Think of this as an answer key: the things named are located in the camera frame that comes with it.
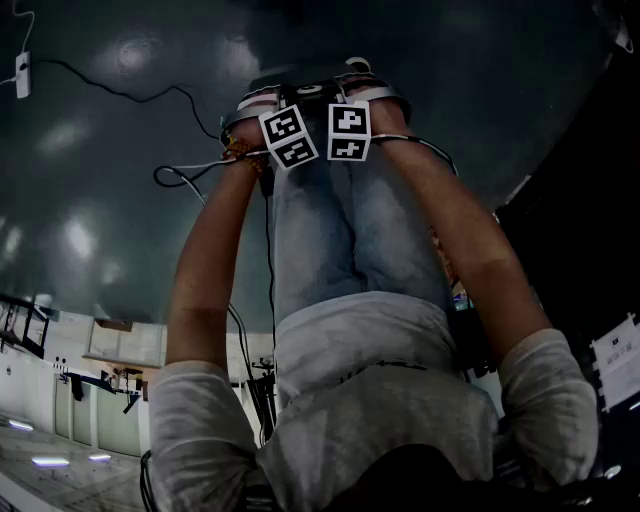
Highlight black metal frame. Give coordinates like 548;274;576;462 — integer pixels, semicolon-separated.
0;293;52;359

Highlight white and black wrist cable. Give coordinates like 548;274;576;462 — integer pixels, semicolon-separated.
372;133;459;177

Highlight colourful printed box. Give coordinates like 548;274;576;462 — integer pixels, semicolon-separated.
428;225;464;296

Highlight black jointed arm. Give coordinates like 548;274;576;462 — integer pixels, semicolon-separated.
53;357;150;416

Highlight white paper sheet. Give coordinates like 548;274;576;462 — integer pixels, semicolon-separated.
589;312;640;414

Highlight person's right forearm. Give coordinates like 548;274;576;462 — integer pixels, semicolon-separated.
372;134;554;367

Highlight light blue jeans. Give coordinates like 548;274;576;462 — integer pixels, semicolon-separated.
267;149;451;322

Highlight person's right hand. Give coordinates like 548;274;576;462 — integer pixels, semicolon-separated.
369;99;412;137

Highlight black stand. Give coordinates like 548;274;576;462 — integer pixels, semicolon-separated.
247;355;279;444

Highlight person's left forearm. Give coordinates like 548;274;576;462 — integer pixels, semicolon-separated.
164;149;272;372

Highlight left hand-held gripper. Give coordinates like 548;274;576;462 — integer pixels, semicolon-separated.
258;83;327;172

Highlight black cable bundle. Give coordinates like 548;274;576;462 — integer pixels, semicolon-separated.
138;448;157;512

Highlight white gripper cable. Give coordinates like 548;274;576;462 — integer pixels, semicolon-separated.
167;148;271;206

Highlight thin white cable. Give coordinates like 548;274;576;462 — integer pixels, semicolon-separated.
0;0;36;87

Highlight black workbench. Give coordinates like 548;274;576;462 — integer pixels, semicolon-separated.
493;44;640;351

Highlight white power strip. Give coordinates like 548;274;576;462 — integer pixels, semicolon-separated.
14;50;32;100

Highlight grey t-shirt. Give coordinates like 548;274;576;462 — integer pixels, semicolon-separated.
148;292;601;512

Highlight thin black hanging cable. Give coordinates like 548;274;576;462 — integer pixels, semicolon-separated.
263;195;279;351

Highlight black looped cable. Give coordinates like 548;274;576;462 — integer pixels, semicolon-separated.
152;164;211;190

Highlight long black floor cable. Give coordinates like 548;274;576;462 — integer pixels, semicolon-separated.
29;58;224;142

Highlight person's left hand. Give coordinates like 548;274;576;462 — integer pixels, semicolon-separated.
223;118;265;154

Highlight grey striped sandal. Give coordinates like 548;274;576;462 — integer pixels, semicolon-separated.
332;56;414;124
219;82;284;139

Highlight white framed window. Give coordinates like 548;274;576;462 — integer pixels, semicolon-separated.
82;318;167;370

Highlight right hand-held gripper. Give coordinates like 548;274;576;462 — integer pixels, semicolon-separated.
326;84;372;163

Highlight brown bead bracelet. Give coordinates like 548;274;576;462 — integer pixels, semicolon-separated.
221;135;270;175

